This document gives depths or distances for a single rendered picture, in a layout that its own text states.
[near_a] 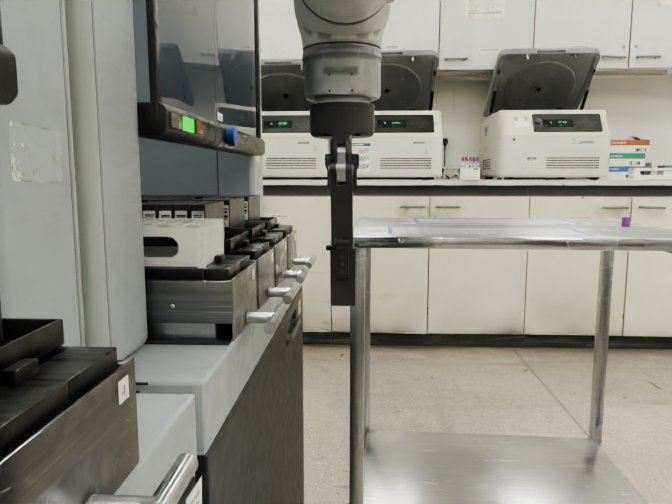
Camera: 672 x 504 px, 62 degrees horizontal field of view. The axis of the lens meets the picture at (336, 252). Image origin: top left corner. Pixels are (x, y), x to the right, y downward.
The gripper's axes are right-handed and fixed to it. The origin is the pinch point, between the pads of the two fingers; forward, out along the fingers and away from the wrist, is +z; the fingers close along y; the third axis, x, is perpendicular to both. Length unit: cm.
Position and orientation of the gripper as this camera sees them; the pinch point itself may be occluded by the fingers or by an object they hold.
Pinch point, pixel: (343, 276)
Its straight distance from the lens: 68.0
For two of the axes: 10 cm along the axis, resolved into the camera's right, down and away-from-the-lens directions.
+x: 10.0, 0.0, -0.4
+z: 0.1, 9.9, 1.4
